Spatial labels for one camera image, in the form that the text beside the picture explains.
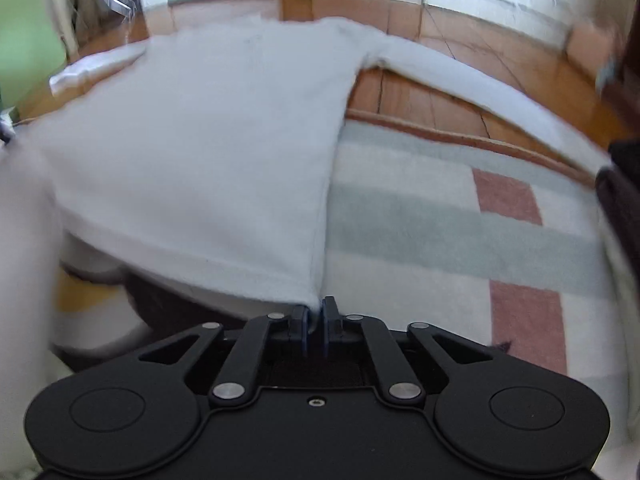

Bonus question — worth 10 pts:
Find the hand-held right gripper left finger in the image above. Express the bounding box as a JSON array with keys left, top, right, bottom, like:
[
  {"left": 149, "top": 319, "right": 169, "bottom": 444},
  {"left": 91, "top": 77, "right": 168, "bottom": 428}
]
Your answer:
[{"left": 137, "top": 304, "right": 311, "bottom": 408}]

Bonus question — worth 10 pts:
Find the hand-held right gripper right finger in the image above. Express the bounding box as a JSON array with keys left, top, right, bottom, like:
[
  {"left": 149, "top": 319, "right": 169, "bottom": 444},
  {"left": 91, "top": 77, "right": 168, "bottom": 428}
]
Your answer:
[{"left": 321, "top": 296, "right": 496, "bottom": 408}]

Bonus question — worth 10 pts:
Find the white sweater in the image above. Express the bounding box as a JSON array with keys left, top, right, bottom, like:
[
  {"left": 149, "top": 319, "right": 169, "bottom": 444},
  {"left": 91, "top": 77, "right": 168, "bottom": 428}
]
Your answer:
[{"left": 0, "top": 16, "right": 615, "bottom": 312}]

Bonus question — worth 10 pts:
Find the patterned rug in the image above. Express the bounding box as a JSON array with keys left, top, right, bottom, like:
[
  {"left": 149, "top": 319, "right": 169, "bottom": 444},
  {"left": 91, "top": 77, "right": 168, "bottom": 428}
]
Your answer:
[{"left": 47, "top": 109, "right": 632, "bottom": 461}]

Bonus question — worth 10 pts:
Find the black cloth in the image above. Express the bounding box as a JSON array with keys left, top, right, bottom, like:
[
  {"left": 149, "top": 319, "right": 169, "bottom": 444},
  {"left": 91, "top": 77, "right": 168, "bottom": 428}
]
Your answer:
[{"left": 594, "top": 137, "right": 640, "bottom": 263}]

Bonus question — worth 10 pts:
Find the light blue item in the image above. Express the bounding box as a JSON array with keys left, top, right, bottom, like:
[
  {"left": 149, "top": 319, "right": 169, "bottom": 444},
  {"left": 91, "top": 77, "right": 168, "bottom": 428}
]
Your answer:
[{"left": 596, "top": 57, "right": 620, "bottom": 92}]

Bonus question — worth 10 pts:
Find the dark wooden shelf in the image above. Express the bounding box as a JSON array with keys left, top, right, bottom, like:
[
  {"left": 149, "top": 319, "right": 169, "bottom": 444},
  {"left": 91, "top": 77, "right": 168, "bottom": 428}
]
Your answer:
[{"left": 597, "top": 0, "right": 640, "bottom": 143}]

